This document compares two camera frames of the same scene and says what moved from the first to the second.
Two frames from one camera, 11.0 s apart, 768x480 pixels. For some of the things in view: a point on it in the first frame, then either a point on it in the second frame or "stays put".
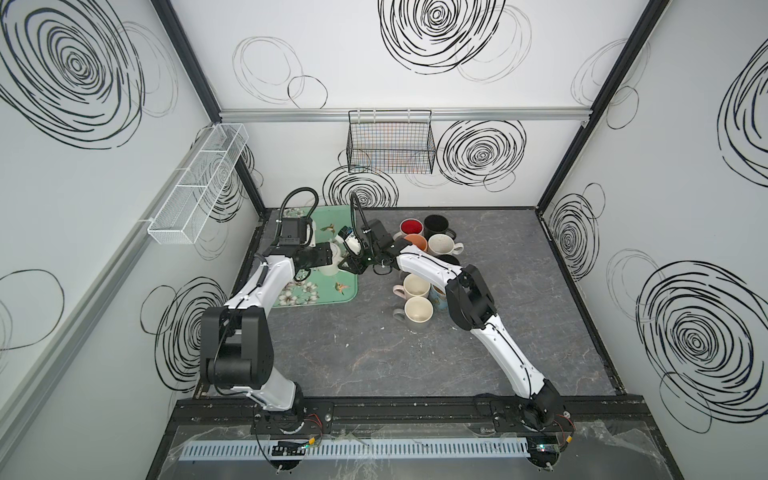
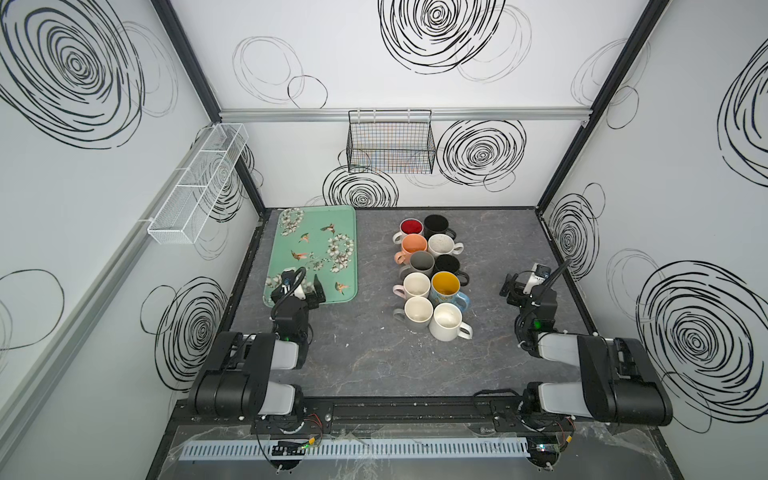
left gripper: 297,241 → 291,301
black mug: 436,224 stays put
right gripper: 366,251 → 522,294
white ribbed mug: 331,270 → 447,324
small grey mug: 417,313 stays put
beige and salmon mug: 418,240 stays put
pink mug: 413,286 stays put
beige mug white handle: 443,244 stays put
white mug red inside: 409,226 stays put
